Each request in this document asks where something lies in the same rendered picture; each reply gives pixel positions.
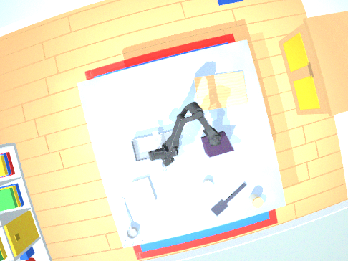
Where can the light wooden board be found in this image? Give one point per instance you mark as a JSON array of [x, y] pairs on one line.
[[220, 91]]

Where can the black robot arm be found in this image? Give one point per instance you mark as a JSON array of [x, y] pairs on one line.
[[173, 141]]

